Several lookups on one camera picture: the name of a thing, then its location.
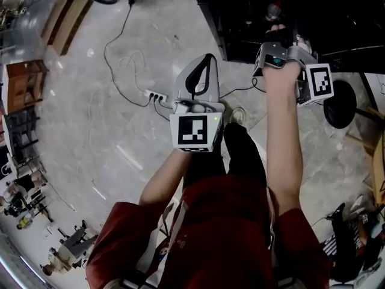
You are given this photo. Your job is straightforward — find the black round stand base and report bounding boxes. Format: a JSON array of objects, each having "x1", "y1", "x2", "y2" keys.
[{"x1": 323, "y1": 79, "x2": 378, "y2": 129}]

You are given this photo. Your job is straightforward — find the person's left forearm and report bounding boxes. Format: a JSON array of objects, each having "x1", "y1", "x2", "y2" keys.
[{"x1": 138, "y1": 149, "x2": 193, "y2": 206}]

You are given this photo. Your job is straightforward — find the grey harness strap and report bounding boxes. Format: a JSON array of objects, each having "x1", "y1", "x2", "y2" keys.
[
  {"x1": 120, "y1": 200, "x2": 189, "y2": 289},
  {"x1": 266, "y1": 188, "x2": 294, "y2": 289}
]

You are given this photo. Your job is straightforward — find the short black power cable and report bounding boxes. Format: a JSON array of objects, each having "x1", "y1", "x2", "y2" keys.
[{"x1": 153, "y1": 99, "x2": 174, "y2": 123}]

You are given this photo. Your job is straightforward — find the red label drink bottle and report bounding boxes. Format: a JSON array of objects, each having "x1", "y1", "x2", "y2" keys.
[
  {"x1": 264, "y1": 0, "x2": 284, "y2": 22},
  {"x1": 245, "y1": 0, "x2": 255, "y2": 26}
]

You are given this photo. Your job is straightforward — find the white coiled cable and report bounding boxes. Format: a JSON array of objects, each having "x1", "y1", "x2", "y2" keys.
[{"x1": 119, "y1": 50, "x2": 146, "y2": 95}]

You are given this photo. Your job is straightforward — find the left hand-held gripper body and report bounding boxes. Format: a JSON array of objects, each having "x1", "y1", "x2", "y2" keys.
[{"x1": 169, "y1": 98, "x2": 226, "y2": 154}]

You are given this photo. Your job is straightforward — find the person's right forearm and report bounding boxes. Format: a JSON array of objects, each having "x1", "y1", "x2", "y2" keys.
[{"x1": 263, "y1": 61, "x2": 304, "y2": 219}]

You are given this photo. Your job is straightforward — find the black metal rack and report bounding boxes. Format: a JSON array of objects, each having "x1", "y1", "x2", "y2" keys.
[{"x1": 4, "y1": 113, "x2": 42, "y2": 162}]

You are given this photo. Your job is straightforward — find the person's white shoe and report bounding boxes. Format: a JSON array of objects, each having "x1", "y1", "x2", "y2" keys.
[{"x1": 229, "y1": 107, "x2": 247, "y2": 125}]

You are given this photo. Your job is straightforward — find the light wooden crate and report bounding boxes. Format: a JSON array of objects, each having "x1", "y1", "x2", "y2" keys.
[{"x1": 41, "y1": 0, "x2": 93, "y2": 57}]

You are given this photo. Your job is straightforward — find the person's black trousers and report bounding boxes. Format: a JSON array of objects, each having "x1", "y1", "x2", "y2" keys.
[{"x1": 182, "y1": 122, "x2": 268, "y2": 189}]

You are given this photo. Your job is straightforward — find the long black power cable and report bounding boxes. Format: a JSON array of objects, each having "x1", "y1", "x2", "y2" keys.
[{"x1": 218, "y1": 76, "x2": 267, "y2": 101}]

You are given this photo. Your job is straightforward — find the black and white sign board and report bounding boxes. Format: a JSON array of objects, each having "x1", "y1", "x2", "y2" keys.
[{"x1": 0, "y1": 144, "x2": 14, "y2": 180}]

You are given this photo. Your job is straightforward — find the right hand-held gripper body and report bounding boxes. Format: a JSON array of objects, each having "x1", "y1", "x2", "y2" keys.
[{"x1": 253, "y1": 28, "x2": 334, "y2": 107}]

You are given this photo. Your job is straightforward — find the white power strip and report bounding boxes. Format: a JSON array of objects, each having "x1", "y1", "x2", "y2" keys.
[{"x1": 144, "y1": 89, "x2": 168, "y2": 102}]

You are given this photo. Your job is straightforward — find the black metal cabinet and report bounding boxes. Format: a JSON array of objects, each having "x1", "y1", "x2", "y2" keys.
[{"x1": 188, "y1": 0, "x2": 385, "y2": 72}]

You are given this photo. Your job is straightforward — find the person's red shirt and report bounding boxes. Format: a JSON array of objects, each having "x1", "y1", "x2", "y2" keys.
[{"x1": 85, "y1": 175, "x2": 330, "y2": 289}]

